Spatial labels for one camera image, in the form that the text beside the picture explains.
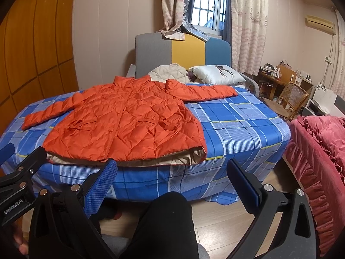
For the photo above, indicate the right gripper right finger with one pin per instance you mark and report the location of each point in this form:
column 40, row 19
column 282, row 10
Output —
column 295, row 236

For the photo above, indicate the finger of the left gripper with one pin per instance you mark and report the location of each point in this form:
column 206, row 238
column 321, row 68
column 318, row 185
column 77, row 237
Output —
column 17, row 194
column 6, row 152

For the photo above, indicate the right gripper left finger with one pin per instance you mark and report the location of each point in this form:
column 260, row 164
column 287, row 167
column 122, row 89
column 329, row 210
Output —
column 61, row 226

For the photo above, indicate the orange puffer jacket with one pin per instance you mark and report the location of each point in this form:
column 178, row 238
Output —
column 134, row 120

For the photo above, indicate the person's left hand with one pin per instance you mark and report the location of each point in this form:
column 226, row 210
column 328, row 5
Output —
column 18, row 236

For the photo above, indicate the red ruffled bed cover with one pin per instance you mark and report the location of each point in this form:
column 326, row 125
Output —
column 315, row 153

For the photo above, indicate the blue plaid bed sheet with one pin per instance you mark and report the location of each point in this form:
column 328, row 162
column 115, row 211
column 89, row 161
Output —
column 240, row 127

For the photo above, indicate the wooden wardrobe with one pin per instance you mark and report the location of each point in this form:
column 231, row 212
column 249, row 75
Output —
column 37, row 60

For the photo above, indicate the person's black trouser legs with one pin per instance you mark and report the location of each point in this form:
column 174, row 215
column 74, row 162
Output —
column 165, row 230

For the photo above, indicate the wicker wooden chair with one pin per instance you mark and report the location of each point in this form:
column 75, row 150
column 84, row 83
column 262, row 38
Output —
column 289, row 102

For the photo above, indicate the white paper bag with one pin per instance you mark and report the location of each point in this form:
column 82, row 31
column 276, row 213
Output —
column 324, row 99

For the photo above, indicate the cluttered wooden desk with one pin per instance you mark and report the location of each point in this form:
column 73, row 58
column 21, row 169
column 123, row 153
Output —
column 272, row 80

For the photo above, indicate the white deer print pillow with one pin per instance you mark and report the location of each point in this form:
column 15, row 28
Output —
column 217, row 75

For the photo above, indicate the beige quilted jacket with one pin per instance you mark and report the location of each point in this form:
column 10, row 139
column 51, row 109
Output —
column 170, row 72

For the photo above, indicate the grey yellow blue headboard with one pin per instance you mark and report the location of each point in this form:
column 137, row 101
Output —
column 153, row 50

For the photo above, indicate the silver foil window cover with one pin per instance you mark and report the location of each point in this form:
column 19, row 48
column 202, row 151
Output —
column 188, row 28

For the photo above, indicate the barred window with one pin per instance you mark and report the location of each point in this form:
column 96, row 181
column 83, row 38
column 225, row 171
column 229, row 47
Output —
column 209, row 16

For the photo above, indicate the right floral curtain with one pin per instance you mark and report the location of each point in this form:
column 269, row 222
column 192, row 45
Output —
column 249, row 29

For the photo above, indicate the floral curtain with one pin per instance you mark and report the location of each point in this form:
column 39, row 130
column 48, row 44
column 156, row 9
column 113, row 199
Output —
column 249, row 29
column 173, row 16

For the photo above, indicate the left floral curtain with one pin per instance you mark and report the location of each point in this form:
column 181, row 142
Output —
column 173, row 16

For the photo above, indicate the wall air conditioner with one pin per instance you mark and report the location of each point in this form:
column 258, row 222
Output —
column 320, row 24

